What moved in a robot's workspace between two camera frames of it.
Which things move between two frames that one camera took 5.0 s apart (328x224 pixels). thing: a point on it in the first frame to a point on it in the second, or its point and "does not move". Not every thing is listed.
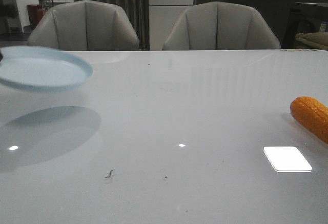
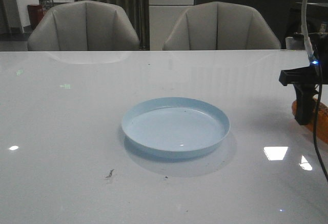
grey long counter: (276, 3) does not move
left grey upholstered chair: (85, 25) does not move
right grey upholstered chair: (218, 25) does not move
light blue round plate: (42, 68) to (175, 127)
